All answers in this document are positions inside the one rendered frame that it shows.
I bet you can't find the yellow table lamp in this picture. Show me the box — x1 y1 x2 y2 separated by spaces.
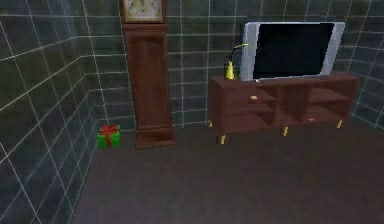
224 42 250 81

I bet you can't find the brown wooden television stand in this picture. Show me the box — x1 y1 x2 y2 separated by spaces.
207 71 361 146

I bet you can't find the grey flat television set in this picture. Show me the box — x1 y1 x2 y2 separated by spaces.
239 21 346 82

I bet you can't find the brown wooden grandfather clock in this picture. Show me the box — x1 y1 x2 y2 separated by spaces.
119 0 177 150

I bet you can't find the green gift box red ribbon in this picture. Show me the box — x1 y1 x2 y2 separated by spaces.
96 124 122 150

